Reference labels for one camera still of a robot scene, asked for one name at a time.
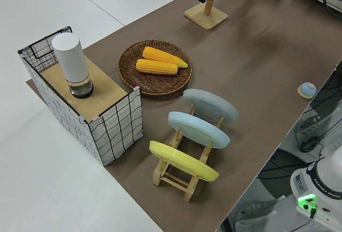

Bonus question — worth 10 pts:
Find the wooden mug tree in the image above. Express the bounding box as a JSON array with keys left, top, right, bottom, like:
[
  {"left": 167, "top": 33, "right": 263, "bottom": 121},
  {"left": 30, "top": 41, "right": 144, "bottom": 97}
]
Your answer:
[{"left": 183, "top": 0, "right": 229, "bottom": 32}]

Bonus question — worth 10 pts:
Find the light blue plate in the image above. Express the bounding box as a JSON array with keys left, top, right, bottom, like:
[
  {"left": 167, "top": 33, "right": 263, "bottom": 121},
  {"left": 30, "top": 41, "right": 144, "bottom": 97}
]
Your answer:
[{"left": 167, "top": 111, "right": 231, "bottom": 150}]

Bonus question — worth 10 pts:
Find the blue call bell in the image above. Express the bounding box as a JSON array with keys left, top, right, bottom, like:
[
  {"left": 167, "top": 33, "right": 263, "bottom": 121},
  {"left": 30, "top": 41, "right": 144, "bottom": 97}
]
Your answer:
[{"left": 297, "top": 82, "right": 317, "bottom": 99}]

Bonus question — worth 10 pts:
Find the wire grid wooden shelf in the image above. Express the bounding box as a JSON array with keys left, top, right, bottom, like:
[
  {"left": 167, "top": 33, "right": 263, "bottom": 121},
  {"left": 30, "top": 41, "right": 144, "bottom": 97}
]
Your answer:
[{"left": 17, "top": 26, "right": 144, "bottom": 166}]

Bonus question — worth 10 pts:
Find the grey plate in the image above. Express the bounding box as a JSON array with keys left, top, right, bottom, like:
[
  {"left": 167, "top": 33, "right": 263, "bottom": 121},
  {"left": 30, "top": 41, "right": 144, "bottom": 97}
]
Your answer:
[{"left": 183, "top": 88, "right": 239, "bottom": 125}]

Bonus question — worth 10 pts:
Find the brown table mat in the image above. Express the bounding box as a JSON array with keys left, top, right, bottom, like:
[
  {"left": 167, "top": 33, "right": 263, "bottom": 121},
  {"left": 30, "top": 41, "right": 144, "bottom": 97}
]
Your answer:
[{"left": 26, "top": 0, "right": 342, "bottom": 232}]

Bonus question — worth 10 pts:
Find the yellow corn cob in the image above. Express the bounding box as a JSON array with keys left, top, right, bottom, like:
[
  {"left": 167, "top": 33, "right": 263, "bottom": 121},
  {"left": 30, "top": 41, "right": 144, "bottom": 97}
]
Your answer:
[
  {"left": 136, "top": 58, "right": 178, "bottom": 76},
  {"left": 142, "top": 46, "right": 189, "bottom": 69}
]

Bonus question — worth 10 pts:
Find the black cable connector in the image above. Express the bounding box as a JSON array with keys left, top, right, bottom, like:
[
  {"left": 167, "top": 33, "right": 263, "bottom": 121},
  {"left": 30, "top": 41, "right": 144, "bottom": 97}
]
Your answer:
[{"left": 298, "top": 136, "right": 321, "bottom": 153}]

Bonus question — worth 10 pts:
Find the yellow plate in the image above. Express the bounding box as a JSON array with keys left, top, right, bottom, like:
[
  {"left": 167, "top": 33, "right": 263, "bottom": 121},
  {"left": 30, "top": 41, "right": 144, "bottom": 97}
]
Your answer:
[{"left": 149, "top": 140, "right": 220, "bottom": 182}]

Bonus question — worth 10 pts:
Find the wooden plate rack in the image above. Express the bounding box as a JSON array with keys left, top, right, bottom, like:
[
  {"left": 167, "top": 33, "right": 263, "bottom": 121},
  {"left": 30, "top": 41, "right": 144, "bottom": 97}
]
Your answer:
[{"left": 152, "top": 103, "right": 226, "bottom": 203}]

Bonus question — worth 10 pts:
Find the round wicker basket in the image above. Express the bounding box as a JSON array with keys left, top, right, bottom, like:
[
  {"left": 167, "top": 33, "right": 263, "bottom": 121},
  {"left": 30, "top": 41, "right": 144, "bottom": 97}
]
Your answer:
[{"left": 118, "top": 39, "right": 193, "bottom": 96}]

